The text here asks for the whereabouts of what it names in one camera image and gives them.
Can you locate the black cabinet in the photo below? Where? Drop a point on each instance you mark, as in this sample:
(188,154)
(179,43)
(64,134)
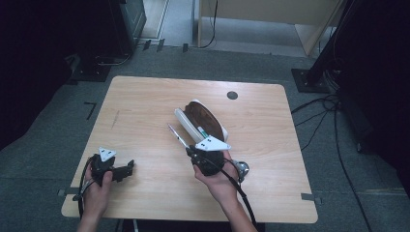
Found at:
(129,25)

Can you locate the grey tape strip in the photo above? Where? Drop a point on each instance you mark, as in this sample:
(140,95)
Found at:
(66,192)
(311,197)

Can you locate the shiny round metal object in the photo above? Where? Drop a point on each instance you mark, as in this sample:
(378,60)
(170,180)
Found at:
(242,168)

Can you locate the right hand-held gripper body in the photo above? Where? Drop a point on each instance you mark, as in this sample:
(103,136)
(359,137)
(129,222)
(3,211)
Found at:
(209,154)

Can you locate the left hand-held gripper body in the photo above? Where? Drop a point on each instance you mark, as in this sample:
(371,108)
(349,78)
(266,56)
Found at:
(102,164)

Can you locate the black metal stand with base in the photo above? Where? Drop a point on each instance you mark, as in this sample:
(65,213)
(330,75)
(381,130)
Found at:
(311,80)

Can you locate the person's right hand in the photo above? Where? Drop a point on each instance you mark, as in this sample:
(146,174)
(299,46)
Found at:
(219,185)

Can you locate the person's left hand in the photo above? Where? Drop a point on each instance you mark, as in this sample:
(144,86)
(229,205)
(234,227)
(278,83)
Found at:
(96,193)

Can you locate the black tape corner mark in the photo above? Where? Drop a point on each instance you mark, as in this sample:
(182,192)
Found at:
(91,108)

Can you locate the brown shoe with white sole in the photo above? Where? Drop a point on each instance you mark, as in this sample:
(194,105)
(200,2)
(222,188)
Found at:
(201,119)

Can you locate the black flat stand base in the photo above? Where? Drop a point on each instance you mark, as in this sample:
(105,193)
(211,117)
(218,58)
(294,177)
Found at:
(92,71)

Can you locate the grey round table grommet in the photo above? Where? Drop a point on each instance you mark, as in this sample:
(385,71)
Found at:
(232,95)

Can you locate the green and white pen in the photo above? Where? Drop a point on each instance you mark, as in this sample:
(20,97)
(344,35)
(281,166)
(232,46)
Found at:
(202,131)

